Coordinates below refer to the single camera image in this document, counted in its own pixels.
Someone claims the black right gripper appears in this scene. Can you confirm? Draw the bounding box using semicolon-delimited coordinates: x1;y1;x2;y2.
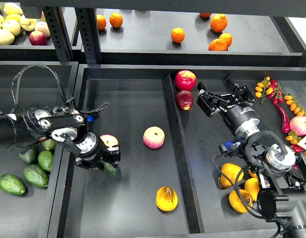
197;75;260;135

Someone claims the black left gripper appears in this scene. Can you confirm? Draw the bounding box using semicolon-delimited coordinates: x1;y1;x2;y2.
75;133;121;171

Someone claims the dark green avocado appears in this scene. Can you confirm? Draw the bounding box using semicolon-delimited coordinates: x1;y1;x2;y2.
103;162;118;175

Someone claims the yellow orange pear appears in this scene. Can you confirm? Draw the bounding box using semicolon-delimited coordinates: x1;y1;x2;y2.
155;186;178;212

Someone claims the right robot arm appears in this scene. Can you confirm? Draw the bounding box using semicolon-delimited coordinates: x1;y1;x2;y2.
197;76;306;238

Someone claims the green avocado bottom left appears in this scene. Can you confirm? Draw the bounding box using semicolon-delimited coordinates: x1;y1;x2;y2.
0;173;27;195

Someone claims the pink apple left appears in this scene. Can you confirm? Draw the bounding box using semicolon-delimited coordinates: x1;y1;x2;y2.
100;134;119;148

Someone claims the pink apple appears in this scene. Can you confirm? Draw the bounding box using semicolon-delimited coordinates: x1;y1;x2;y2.
100;134;119;148
290;116;306;136
143;126;165;149

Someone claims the dark red apple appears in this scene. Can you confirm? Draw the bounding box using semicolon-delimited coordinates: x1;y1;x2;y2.
175;90;194;111

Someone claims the bright red apple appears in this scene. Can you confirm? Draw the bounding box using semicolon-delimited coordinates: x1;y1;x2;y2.
175;70;197;91

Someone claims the cherry tomato bunch upper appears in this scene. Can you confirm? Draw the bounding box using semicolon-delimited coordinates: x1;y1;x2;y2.
255;76;284;105

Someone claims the cherry tomato bunch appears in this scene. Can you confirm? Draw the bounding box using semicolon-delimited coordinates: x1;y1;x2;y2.
255;76;284;105
278;95;306;156

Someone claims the orange on shelf front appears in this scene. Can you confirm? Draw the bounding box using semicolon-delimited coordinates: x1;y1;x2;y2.
208;38;228;51

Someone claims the pink apple centre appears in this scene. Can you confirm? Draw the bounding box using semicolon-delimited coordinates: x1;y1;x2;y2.
143;126;165;149

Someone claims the black upper shelf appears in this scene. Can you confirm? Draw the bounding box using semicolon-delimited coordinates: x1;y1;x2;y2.
99;10;306;66

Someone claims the red chili pepper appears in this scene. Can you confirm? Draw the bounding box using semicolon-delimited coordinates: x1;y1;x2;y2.
275;104;291;133

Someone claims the black centre tray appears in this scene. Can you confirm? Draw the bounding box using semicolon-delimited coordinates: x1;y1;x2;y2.
56;63;306;238

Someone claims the black tray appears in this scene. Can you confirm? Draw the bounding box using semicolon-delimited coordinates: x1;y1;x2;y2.
0;61;78;238
56;63;306;238

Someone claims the large orange on shelf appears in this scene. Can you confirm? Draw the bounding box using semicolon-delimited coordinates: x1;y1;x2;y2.
210;13;228;33

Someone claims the cherry tomato bunch lower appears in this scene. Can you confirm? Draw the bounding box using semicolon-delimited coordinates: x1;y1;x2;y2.
278;95;306;156

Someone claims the pink apple right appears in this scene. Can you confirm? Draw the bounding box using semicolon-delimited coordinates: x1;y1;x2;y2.
290;116;306;136

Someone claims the black left tray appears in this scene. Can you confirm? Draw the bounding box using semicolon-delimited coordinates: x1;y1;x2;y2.
0;61;78;238

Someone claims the red apple on shelf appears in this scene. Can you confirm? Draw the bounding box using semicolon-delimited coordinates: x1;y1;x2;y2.
29;31;48;46

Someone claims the pale yellow apple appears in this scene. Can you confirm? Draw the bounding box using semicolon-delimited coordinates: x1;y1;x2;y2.
1;19;21;36

